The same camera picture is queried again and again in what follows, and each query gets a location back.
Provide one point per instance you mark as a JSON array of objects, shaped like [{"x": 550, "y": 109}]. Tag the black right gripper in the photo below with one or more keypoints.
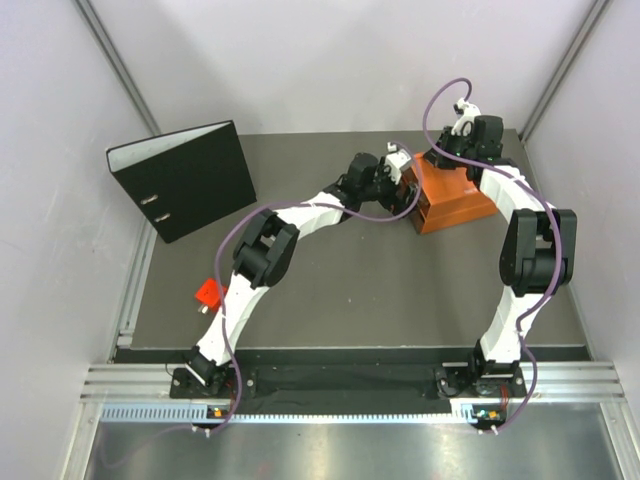
[{"x": 445, "y": 142}]

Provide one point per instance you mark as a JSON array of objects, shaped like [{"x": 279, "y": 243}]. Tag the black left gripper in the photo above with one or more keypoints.
[{"x": 393, "y": 203}]

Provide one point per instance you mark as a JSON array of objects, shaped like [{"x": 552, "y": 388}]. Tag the orange drawer cabinet box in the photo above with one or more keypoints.
[{"x": 447, "y": 199}]

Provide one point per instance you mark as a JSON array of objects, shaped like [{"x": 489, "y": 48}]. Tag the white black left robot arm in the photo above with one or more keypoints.
[{"x": 263, "y": 254}]

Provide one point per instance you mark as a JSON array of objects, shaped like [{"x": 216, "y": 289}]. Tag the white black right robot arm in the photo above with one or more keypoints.
[{"x": 538, "y": 250}]

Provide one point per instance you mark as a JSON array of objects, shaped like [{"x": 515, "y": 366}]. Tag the red box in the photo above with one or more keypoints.
[{"x": 209, "y": 296}]

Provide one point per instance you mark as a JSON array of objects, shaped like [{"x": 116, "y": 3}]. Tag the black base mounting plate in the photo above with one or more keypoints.
[{"x": 327, "y": 386}]

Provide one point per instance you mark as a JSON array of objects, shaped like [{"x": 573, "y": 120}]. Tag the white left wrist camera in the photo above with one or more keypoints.
[{"x": 397, "y": 160}]

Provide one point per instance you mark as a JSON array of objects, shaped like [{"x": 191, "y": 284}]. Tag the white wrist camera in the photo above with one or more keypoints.
[
  {"x": 466, "y": 113},
  {"x": 397, "y": 160}
]

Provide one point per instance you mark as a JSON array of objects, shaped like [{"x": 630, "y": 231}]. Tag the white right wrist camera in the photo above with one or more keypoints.
[{"x": 466, "y": 113}]

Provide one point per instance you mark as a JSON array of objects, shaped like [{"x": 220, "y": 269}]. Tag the black ring binder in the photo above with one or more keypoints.
[{"x": 185, "y": 180}]

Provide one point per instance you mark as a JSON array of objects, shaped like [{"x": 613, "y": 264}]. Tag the white slotted cable duct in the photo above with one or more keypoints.
[{"x": 204, "y": 414}]

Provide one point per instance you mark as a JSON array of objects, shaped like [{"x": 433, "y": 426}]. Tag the aluminium frame rail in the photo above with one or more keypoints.
[{"x": 557, "y": 382}]

